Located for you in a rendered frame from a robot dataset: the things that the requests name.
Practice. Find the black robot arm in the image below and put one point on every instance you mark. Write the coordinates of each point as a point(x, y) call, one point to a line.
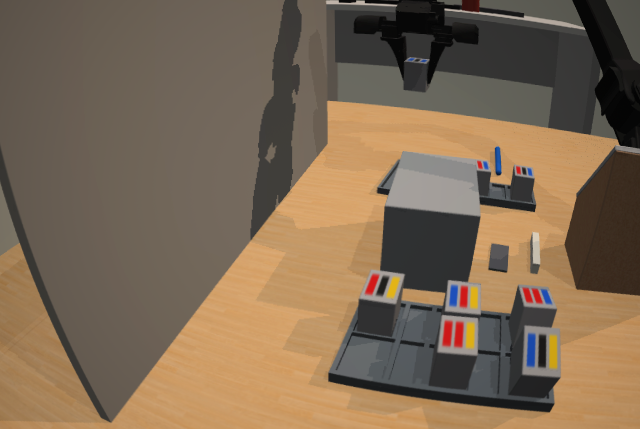
point(618, 91)

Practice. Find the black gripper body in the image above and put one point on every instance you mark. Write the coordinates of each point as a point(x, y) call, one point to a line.
point(461, 32)

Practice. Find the blue cylinder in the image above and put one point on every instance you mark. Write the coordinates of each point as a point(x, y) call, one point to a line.
point(498, 160)

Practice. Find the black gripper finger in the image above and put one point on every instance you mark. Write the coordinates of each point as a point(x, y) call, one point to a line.
point(399, 48)
point(436, 51)

